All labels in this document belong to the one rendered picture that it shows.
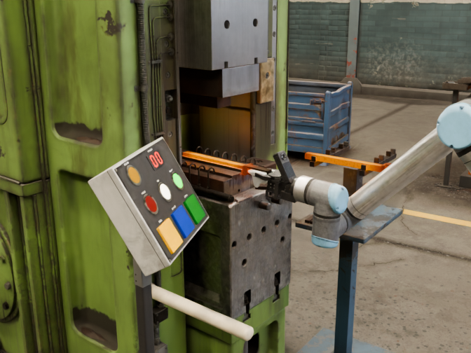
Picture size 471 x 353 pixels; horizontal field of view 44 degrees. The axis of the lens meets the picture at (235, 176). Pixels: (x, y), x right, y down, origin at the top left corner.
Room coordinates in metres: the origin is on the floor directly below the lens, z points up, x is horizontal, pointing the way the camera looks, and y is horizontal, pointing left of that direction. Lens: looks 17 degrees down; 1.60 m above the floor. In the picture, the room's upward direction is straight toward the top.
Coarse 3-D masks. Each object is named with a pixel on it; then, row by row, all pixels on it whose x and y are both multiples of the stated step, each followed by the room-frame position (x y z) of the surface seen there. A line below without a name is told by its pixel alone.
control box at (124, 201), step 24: (120, 168) 1.38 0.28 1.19; (144, 168) 1.48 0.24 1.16; (168, 168) 1.59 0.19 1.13; (96, 192) 1.36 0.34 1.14; (120, 192) 1.34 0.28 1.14; (144, 192) 1.41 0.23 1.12; (192, 192) 1.64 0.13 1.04; (120, 216) 1.35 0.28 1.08; (144, 216) 1.34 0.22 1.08; (168, 216) 1.44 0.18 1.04; (144, 240) 1.33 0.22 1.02; (144, 264) 1.33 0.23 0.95; (168, 264) 1.32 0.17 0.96
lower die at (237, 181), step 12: (216, 156) 2.21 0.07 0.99; (192, 168) 2.08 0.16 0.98; (216, 168) 2.05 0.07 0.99; (228, 168) 2.04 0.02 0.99; (192, 180) 2.02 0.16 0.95; (204, 180) 1.98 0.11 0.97; (216, 180) 1.95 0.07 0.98; (228, 180) 1.95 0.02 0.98; (240, 180) 2.00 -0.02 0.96; (252, 180) 2.05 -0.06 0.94; (228, 192) 1.95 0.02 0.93; (240, 192) 2.00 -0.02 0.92
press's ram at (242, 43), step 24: (192, 0) 1.94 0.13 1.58; (216, 0) 1.91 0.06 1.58; (240, 0) 2.00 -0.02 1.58; (264, 0) 2.10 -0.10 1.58; (192, 24) 1.94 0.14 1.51; (216, 24) 1.91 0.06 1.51; (240, 24) 2.00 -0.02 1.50; (264, 24) 2.10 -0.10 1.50; (192, 48) 1.94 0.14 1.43; (216, 48) 1.90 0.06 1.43; (240, 48) 2.00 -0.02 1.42; (264, 48) 2.10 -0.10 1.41
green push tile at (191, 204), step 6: (186, 198) 1.59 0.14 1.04; (192, 198) 1.60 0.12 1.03; (186, 204) 1.55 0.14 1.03; (192, 204) 1.58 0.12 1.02; (198, 204) 1.61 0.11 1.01; (192, 210) 1.56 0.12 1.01; (198, 210) 1.59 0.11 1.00; (192, 216) 1.54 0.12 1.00; (198, 216) 1.57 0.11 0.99; (198, 222) 1.55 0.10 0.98
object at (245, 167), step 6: (192, 156) 2.17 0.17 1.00; (198, 156) 2.15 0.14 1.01; (204, 156) 2.15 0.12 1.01; (210, 156) 2.15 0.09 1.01; (216, 162) 2.09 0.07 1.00; (222, 162) 2.07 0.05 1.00; (228, 162) 2.06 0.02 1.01; (234, 162) 2.06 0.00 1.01; (240, 168) 2.02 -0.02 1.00; (246, 168) 2.00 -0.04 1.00; (252, 168) 1.99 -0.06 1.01; (258, 168) 1.98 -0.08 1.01; (264, 168) 1.98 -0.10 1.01; (246, 174) 2.00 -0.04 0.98
